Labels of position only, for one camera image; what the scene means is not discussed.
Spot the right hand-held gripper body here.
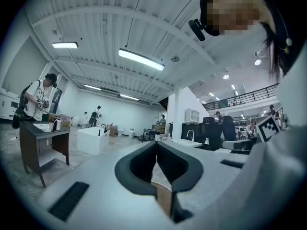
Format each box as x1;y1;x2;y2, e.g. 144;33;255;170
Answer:
222;115;283;153

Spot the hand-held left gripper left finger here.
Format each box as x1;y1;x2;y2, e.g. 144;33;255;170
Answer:
114;140;158;196

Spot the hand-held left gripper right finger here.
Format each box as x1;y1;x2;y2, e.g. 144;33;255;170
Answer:
156;140;204;224

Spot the white sink counter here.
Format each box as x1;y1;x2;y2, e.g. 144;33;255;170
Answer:
171;138;203;149

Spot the black mezzanine railing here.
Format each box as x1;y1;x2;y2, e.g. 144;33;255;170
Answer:
203;82;280;110

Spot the black office chair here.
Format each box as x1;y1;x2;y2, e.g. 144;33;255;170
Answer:
222;115;237;141
199;117;223;151

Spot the black cabinet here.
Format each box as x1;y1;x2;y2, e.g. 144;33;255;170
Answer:
181;122;200;140

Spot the white rectangular bathtub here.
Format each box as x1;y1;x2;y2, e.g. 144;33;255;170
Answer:
76;126;110;156

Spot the black side table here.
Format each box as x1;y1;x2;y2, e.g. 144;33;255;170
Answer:
142;127;157;143

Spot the white panelled cabinet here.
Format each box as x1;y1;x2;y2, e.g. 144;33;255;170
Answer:
186;108;200;123

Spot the grey air vent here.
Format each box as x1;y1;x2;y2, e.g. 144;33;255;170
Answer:
102;87;120;95

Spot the white sink basin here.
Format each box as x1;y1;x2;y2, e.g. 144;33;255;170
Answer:
32;123;52;133

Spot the dark wooden vanity table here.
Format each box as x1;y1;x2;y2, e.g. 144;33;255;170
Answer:
19;120;71;188

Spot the person's black clothing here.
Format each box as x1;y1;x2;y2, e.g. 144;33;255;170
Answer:
268;0;307;74

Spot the black backpack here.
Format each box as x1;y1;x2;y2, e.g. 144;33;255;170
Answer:
12;80;40;129

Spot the person's head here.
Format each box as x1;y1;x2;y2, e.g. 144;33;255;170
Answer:
199;0;272;37

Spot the cream beaded cord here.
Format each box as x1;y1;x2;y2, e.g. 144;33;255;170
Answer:
275;6;294;55

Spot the black head camera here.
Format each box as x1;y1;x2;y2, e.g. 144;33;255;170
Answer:
188;0;223;42

